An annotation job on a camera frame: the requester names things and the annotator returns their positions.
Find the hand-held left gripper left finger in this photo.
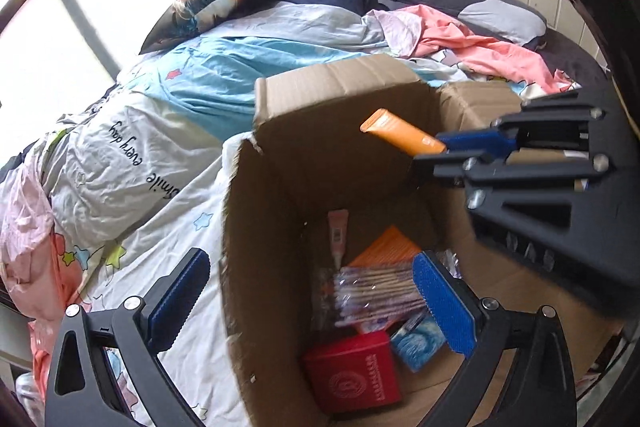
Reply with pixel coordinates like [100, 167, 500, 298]
[45, 248, 211, 427]

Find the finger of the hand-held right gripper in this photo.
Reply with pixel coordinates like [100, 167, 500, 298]
[435, 103, 608, 155]
[412, 150, 613, 182]

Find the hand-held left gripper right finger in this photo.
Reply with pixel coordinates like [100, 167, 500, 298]
[411, 251, 578, 427]

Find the blue patterned pack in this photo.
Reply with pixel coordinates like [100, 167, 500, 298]
[390, 312, 447, 373]

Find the orange cream tube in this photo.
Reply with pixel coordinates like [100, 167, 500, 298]
[360, 108, 447, 156]

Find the clear toothpick packet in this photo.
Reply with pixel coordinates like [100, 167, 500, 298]
[310, 249, 461, 333]

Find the orange box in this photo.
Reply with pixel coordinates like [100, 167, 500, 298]
[347, 227, 423, 270]

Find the red square box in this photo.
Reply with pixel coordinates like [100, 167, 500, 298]
[301, 331, 403, 415]

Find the brown cardboard box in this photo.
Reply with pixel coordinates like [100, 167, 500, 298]
[220, 53, 626, 427]

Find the star printed bed sheet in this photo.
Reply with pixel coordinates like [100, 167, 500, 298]
[30, 142, 256, 427]

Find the pink crumpled cloth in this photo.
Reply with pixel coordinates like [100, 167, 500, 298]
[367, 4, 583, 95]

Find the pink thermometer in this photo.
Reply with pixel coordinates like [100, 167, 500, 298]
[327, 209, 349, 268]

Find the grey navy pillow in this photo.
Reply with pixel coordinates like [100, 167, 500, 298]
[375, 0, 548, 48]

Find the pink grey blue quilt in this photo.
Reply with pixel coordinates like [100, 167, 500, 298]
[0, 2, 381, 323]

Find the large window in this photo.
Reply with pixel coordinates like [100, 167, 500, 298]
[0, 0, 281, 168]

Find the dark patterned pillow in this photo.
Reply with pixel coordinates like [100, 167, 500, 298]
[139, 0, 278, 55]

